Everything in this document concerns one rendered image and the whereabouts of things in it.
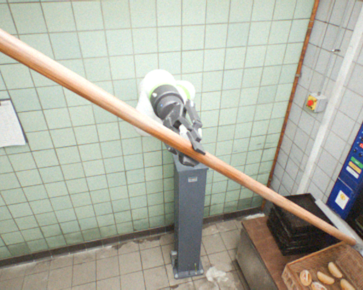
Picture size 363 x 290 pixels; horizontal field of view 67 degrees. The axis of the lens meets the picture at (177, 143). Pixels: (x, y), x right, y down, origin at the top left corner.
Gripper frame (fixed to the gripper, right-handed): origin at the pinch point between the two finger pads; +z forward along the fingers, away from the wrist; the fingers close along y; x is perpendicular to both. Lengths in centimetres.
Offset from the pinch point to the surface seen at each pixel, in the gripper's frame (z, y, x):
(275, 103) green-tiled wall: -122, -23, -127
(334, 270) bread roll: -18, 31, -165
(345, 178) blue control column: -49, -16, -145
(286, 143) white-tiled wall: -113, -4, -160
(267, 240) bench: -53, 53, -149
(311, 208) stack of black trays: -51, 14, -150
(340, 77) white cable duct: -82, -58, -111
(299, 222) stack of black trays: -43, 23, -139
